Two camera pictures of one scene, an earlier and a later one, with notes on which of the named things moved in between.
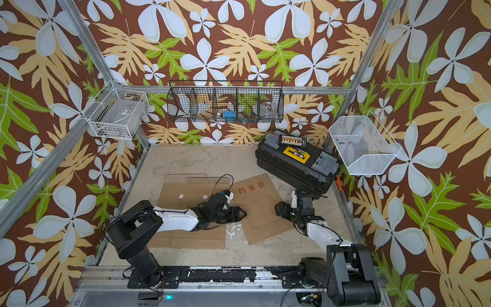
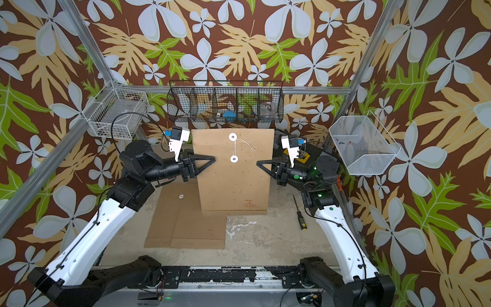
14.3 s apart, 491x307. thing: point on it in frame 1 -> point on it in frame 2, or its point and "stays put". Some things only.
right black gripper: [284, 213] -> [284, 174]
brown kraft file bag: [257, 198] -> [234, 184]
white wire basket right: [364, 147] stays put
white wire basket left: [117, 113] stays put
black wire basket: [227, 101] stays put
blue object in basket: [229, 116] stays put
